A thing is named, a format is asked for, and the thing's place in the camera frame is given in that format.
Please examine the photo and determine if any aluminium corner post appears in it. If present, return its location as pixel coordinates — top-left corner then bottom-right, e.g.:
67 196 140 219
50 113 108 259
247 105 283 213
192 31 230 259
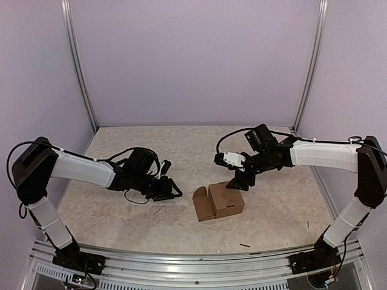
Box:
60 0 99 135
291 0 329 134

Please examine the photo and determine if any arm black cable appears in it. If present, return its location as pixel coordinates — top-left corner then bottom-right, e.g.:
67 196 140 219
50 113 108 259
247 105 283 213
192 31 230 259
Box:
216 127 294 155
105 147 161 205

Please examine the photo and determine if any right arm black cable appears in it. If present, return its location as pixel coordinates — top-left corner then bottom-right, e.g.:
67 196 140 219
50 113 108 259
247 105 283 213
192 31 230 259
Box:
216 127 294 155

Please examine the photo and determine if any right aluminium corner post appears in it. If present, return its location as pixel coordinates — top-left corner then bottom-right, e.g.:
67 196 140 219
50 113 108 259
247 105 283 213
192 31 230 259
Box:
291 0 329 134

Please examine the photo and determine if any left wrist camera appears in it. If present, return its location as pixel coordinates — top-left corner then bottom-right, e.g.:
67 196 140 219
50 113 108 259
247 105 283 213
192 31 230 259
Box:
156 159 172 179

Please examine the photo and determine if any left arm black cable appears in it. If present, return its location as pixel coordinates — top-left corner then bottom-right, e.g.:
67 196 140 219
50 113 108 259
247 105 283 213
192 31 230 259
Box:
105 147 161 205

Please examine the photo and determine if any front aluminium frame rail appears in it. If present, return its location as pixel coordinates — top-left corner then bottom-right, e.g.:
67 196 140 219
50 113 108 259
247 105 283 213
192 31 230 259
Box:
20 240 374 289

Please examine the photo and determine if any left aluminium corner post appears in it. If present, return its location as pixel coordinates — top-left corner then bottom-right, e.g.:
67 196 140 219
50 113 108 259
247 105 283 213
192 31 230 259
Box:
60 0 99 135

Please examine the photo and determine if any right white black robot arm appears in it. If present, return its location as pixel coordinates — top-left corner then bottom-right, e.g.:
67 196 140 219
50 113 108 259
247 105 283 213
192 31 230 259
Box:
215 124 386 274

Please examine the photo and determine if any brown cardboard box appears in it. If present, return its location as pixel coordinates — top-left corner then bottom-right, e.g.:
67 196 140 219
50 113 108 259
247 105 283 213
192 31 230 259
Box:
192 182 245 222

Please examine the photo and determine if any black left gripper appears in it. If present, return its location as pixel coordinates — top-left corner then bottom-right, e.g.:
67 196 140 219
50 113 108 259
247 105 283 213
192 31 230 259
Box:
132 172 183 201

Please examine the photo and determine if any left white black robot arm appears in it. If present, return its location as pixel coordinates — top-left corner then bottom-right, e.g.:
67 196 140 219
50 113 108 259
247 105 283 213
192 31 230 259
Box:
5 137 183 276

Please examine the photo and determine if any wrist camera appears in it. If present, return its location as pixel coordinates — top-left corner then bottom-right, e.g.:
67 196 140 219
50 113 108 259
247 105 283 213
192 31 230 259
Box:
214 152 246 171
156 159 172 179

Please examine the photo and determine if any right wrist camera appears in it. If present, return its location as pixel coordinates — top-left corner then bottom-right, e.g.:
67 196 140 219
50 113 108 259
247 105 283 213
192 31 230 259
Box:
214 152 246 171

